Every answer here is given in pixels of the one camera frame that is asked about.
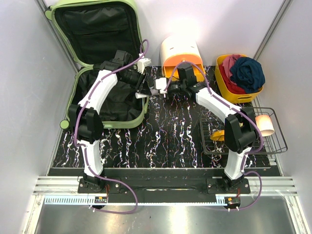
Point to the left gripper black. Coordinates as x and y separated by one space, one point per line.
145 88

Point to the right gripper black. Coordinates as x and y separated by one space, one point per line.
167 91

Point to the white cylindrical drawer cabinet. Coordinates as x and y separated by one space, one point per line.
175 49

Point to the orange plastic basket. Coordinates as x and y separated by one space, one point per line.
227 94

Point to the red garment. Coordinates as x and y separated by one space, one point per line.
230 86

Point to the navy blue garment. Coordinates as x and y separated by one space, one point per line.
247 74

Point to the green hard-shell suitcase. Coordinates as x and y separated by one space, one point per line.
93 30

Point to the white cylindrical bottle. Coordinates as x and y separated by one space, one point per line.
152 92

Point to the pink garment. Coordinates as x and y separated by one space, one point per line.
229 62

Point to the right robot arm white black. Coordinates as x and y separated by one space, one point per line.
241 134

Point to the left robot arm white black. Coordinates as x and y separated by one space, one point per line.
85 118

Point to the yellow plate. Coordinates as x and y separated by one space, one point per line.
218 135

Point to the pink white cup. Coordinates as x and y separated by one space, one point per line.
265 125

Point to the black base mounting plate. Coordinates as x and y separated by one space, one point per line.
208 185

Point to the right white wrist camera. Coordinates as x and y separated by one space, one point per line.
160 85

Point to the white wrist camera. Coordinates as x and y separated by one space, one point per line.
160 85
142 64

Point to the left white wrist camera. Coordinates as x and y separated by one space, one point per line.
142 64

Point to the black wire rack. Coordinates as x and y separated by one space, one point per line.
268 143

